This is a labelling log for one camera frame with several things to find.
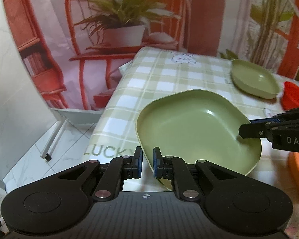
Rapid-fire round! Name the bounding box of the red plastic bowl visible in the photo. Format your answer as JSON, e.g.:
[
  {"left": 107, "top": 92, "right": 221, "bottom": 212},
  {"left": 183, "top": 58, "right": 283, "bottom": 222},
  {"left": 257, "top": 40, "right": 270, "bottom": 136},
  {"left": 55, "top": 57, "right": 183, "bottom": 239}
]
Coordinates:
[{"left": 281, "top": 81, "right": 299, "bottom": 110}]

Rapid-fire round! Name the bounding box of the large green plate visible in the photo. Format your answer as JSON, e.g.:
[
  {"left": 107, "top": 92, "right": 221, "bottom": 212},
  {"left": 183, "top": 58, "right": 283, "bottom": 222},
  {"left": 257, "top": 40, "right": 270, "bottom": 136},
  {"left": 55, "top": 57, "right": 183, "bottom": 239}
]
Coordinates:
[{"left": 135, "top": 89, "right": 263, "bottom": 192}]

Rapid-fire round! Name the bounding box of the small green plate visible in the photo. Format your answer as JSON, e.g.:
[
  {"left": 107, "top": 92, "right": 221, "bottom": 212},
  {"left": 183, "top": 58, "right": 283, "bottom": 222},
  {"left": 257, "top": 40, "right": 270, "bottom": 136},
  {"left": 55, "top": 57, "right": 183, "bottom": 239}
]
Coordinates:
[{"left": 231, "top": 59, "right": 280, "bottom": 99}]

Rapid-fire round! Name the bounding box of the white board on stand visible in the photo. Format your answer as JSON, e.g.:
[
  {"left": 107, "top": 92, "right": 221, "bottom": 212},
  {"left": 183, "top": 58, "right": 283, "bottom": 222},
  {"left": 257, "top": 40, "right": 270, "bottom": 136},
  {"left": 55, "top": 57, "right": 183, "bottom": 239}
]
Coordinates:
[{"left": 0, "top": 0, "right": 57, "bottom": 180}]

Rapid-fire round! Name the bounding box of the checkered rabbit tablecloth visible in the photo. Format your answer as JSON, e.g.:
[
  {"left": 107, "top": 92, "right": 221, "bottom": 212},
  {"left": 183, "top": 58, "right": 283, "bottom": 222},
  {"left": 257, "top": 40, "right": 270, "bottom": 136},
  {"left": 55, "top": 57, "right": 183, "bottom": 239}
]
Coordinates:
[{"left": 83, "top": 48, "right": 297, "bottom": 194}]

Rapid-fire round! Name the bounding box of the printed chair backdrop curtain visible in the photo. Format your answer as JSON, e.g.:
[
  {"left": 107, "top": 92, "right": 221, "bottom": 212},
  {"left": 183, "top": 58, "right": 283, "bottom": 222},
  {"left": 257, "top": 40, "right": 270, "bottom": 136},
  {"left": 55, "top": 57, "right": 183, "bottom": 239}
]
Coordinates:
[{"left": 3, "top": 0, "right": 299, "bottom": 110}]

